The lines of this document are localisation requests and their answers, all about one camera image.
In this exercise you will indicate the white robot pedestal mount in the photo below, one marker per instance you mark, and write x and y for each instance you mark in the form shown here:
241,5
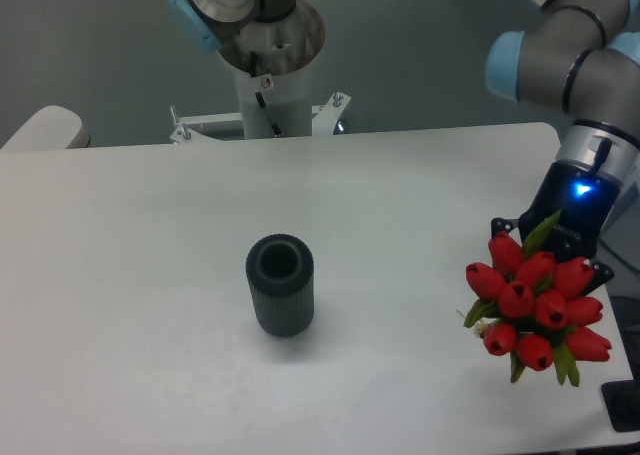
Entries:
270,106

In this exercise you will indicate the red tulip bouquet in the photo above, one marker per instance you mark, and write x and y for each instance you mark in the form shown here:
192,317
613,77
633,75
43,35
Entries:
533,309

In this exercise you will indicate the beige chair armrest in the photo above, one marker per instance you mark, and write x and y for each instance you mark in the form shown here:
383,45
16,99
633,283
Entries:
51,128

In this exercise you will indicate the black object at table edge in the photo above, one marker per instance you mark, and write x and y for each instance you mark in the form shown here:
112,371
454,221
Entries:
622,404

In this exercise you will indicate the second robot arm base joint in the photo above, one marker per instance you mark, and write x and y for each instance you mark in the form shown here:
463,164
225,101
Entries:
258,37

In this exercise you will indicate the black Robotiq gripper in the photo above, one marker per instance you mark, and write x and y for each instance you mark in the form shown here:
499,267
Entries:
583,201

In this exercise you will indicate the dark grey ribbed vase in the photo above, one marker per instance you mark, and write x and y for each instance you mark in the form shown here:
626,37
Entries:
280,273

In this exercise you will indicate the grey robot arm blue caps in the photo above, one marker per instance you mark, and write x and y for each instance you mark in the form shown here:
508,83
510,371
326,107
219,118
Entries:
583,63

